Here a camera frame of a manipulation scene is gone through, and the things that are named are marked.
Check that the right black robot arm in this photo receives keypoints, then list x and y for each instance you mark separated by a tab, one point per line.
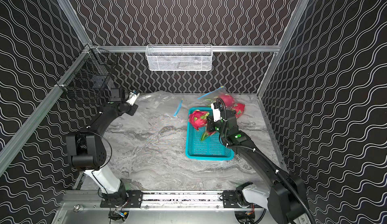
286	199

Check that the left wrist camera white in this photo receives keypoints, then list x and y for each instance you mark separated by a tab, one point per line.
132	98

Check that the white mesh wall basket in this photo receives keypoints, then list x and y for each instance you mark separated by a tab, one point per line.
179	57

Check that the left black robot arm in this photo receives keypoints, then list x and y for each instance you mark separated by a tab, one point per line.
86	150

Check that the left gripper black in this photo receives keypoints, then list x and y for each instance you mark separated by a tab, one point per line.
115	92

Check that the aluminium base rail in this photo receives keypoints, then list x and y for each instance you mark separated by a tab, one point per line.
168	200

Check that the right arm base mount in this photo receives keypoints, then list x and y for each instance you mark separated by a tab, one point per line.
239	199

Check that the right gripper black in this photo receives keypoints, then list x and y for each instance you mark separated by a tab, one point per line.
211	122

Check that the teal plastic basket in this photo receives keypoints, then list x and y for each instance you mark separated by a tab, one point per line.
207	149

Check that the zip-top bag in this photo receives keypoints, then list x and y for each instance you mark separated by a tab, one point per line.
159	107
211	97

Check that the dragon fruit bag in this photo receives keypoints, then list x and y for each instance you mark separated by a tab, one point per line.
228	100
208	133
239	109
198	119

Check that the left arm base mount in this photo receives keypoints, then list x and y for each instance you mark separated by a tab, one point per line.
132	199

